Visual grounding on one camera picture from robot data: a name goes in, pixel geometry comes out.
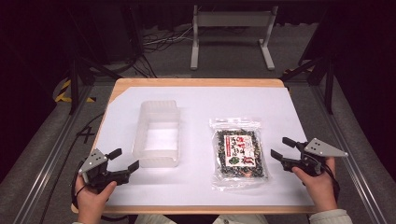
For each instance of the white sheet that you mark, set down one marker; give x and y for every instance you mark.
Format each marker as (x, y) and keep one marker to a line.
(199, 102)

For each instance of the person's right hand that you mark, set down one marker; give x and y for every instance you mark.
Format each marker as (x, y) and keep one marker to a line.
(319, 189)

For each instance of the aluminium rail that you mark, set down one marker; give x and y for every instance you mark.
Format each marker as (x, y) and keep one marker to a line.
(53, 155)
(351, 155)

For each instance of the black metal stand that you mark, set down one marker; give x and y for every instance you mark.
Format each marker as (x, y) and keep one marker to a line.
(74, 84)
(328, 84)

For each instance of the yellow black hazard tape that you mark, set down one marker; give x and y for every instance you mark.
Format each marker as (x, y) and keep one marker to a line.
(63, 93)

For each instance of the wooden table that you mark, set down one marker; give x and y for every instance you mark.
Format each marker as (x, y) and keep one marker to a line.
(199, 82)

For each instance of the clear plastic container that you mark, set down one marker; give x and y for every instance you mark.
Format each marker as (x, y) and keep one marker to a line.
(160, 137)

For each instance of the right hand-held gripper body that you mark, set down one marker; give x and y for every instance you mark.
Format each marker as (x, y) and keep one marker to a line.
(314, 152)

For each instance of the white metal stand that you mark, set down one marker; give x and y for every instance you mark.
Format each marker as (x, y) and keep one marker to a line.
(233, 19)

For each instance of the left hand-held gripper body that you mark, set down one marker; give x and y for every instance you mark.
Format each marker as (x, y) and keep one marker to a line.
(93, 160)

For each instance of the person's left hand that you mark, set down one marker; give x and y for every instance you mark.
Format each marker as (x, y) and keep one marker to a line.
(91, 202)

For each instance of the clear snack packet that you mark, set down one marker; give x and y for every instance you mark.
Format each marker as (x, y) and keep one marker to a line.
(240, 152)

